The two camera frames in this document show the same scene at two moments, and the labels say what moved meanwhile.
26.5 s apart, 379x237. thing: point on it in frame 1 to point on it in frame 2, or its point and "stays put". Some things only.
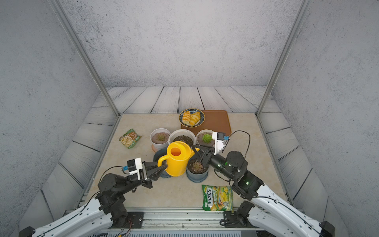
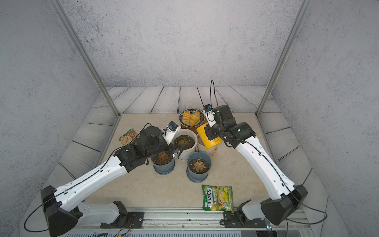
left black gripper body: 132,185 to 139,159
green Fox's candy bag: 217,198 stays put
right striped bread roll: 194,118 stays put
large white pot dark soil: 182,135 stays put
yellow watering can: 177,158 to 207,142
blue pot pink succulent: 196,172 stays put
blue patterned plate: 193,110 stays put
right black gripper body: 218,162 to 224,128
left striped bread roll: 186,117 stays put
